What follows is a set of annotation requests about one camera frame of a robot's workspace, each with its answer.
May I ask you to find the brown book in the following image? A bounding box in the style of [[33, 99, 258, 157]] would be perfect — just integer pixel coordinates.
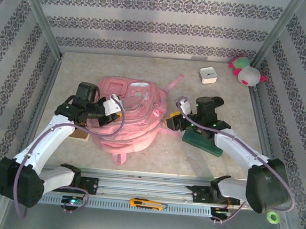
[[67, 127, 91, 143]]

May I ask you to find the pink backpack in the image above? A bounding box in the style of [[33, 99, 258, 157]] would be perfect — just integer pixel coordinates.
[[83, 66, 185, 171]]

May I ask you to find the dark green pencil case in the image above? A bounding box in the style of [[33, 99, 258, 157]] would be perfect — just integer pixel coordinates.
[[181, 128, 225, 157]]

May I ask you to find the white square clock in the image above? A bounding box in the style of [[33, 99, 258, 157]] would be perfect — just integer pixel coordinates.
[[198, 66, 219, 86]]

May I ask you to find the white green pink plush toy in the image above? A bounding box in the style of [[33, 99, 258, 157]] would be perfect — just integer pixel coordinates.
[[226, 55, 270, 89]]

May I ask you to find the yellow utility knife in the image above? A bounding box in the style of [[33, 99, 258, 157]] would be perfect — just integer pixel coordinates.
[[129, 197, 169, 212]]

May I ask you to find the small circuit board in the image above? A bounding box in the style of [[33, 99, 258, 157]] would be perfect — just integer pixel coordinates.
[[61, 194, 85, 208], [210, 207, 232, 220]]

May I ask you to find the green tape roll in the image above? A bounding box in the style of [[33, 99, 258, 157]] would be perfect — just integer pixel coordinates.
[[266, 210, 281, 223]]

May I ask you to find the metal table side rail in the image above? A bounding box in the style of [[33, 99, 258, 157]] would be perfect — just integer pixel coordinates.
[[17, 51, 65, 171], [239, 82, 286, 189]]

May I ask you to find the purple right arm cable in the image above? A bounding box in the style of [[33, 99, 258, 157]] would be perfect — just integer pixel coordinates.
[[167, 96, 304, 229]]

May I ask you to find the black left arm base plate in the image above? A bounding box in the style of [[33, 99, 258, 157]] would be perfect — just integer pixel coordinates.
[[77, 176, 100, 195]]

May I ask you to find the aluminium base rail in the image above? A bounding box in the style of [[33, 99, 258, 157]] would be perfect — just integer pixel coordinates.
[[40, 163, 249, 209]]

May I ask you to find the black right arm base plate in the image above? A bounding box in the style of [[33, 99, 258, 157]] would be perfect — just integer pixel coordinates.
[[185, 184, 241, 207]]

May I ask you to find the perforated metal cable tray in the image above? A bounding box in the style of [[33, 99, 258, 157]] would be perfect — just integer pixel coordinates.
[[39, 192, 233, 221]]

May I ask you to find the metal frame post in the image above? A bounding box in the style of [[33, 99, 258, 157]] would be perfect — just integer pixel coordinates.
[[251, 0, 305, 73], [9, 0, 68, 59]]

